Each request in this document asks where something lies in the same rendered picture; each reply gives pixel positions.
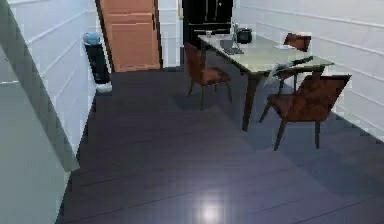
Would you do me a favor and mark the brown wooden chair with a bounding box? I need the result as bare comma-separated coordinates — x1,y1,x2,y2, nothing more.
277,32,312,95
258,74,353,152
183,42,234,111

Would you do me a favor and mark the grey metal candle holder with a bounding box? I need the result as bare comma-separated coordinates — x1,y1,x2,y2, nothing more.
222,22,245,56

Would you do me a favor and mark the pale top dining table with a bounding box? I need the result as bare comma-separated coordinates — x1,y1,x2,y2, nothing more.
197,33,335,132

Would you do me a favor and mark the black round pot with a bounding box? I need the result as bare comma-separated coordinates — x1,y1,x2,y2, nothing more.
236,28,253,45

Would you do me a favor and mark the black cabinet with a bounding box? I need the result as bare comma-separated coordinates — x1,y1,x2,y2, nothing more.
182,0,234,48

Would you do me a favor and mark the orange wooden room door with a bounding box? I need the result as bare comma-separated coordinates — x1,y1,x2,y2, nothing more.
95,0,164,73

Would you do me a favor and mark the white cloth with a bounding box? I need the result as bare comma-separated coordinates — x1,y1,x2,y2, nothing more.
265,61,294,86

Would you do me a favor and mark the dark long utensil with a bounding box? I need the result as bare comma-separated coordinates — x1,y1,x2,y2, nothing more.
291,55,315,67

